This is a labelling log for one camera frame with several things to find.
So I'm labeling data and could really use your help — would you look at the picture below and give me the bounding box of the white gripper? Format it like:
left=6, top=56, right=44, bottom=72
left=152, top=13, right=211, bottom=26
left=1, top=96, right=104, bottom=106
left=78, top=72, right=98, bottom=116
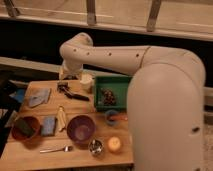
left=59, top=61, right=83, bottom=80

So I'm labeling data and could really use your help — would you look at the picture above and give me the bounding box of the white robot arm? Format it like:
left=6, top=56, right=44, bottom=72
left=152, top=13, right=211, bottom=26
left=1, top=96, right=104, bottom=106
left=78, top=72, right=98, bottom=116
left=60, top=33, right=205, bottom=171

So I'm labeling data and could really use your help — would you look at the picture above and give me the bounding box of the white cup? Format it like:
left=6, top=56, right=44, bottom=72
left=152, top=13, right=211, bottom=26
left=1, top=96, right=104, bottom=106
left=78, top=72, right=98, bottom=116
left=80, top=74, right=93, bottom=91

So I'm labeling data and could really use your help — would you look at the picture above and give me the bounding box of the small blue cup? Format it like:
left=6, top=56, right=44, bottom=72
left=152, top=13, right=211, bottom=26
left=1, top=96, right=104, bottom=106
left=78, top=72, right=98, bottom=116
left=105, top=110, right=118, bottom=126

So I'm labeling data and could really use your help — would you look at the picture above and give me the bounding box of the small metal cup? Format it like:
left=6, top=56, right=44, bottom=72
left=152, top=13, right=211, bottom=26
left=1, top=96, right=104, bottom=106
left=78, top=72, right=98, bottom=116
left=88, top=139, right=103, bottom=156

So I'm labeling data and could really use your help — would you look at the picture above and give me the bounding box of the grey-blue cloth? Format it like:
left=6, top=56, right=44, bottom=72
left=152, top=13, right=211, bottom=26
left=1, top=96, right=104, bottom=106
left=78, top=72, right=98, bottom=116
left=28, top=88, right=51, bottom=108

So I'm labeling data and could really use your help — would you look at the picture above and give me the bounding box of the green plastic tray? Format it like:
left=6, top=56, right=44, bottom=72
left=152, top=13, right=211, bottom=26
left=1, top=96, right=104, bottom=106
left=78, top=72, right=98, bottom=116
left=94, top=76, right=131, bottom=111

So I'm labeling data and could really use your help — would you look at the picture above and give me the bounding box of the dark grape bunch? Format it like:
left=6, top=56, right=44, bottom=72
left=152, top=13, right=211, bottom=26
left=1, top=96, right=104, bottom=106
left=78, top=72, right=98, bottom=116
left=101, top=89, right=116, bottom=105

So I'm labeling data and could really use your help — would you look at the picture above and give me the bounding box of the yellow banana toy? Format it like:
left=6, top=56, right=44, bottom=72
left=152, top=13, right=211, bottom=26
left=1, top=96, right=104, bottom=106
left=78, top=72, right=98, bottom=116
left=57, top=106, right=67, bottom=132

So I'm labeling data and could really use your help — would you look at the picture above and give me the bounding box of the blue item at table edge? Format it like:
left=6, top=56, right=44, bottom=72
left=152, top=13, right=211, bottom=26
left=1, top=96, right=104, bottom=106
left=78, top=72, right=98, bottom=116
left=11, top=88, right=26, bottom=103

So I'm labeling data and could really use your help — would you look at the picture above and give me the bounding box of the purple bowl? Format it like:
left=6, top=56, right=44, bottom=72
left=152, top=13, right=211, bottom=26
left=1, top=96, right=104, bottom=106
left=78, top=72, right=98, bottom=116
left=67, top=115, right=96, bottom=144

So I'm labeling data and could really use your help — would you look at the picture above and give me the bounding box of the blue sponge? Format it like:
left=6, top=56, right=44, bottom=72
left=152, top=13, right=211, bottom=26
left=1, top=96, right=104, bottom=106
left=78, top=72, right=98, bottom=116
left=41, top=116, right=56, bottom=136

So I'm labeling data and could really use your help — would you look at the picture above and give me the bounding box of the orange carrot stick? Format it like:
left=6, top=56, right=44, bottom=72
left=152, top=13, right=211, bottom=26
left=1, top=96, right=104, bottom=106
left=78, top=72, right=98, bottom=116
left=108, top=116, right=128, bottom=121

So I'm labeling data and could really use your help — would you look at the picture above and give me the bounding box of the black chair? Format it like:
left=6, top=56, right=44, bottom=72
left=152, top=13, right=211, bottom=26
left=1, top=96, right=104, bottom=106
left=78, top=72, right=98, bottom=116
left=0, top=70, right=21, bottom=157

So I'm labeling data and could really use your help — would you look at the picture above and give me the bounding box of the dark green sponge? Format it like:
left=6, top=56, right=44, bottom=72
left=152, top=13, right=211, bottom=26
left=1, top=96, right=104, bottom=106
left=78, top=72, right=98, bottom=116
left=15, top=118, right=35, bottom=137

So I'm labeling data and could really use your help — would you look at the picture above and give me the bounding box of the silver fork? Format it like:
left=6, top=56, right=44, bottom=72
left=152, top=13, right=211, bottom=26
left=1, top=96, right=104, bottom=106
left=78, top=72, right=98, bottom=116
left=39, top=146, right=73, bottom=154

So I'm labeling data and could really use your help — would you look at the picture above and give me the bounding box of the orange-red bowl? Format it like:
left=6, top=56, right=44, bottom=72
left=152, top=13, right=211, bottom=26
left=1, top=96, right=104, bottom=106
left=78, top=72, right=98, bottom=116
left=11, top=116, right=41, bottom=143

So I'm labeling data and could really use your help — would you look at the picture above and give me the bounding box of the orange round fruit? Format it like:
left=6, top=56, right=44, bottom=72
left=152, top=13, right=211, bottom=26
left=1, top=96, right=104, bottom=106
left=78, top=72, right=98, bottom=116
left=107, top=137, right=122, bottom=153

